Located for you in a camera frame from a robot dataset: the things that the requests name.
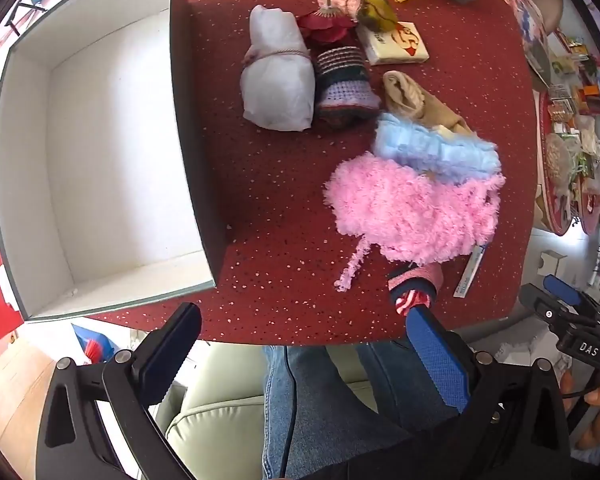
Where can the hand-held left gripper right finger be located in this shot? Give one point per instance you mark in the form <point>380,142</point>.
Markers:
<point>437,360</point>

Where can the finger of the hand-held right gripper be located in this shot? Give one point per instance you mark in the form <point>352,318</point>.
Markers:
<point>537,302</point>
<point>562,287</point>

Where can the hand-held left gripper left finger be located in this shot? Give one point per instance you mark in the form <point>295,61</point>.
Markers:
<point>170,355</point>

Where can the pink fluffy yarn piece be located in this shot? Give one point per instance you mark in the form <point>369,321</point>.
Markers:
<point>410,205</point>

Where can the light blue fluffy yarn piece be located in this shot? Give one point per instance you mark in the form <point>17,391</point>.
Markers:
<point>430,145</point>

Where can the large white box dark outside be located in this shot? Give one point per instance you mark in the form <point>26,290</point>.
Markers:
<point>105,135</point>

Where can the beige soft cloth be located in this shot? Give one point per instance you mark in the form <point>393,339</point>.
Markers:
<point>410,100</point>

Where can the cream red tissue pack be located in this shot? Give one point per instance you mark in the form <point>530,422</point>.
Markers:
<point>400,45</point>

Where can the pink red soft cloth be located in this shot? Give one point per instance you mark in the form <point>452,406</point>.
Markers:
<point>325,30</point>

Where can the small white open carton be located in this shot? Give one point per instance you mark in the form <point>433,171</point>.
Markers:
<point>554,262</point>

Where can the blue dustpan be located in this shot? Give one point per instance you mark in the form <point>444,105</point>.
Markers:
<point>110,345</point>

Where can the red bristle broom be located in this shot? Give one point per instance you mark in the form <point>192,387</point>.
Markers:
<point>95,352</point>

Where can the pink striped rolled sock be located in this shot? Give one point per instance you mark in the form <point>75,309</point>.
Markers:
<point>415,285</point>

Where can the pale green leather seat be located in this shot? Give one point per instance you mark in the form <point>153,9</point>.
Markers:
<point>215,425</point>

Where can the person's blue jeans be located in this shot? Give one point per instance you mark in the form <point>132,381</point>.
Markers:
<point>330,410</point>

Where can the pile of snack packets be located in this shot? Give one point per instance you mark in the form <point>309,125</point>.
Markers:
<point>575,145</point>

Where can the brown cardboard sheet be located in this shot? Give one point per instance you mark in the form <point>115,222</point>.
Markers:
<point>25,385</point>

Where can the printed cushion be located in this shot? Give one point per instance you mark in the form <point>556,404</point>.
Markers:
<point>530,30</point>

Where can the dark purple striped knit piece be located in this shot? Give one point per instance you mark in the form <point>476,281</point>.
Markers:
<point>340,85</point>

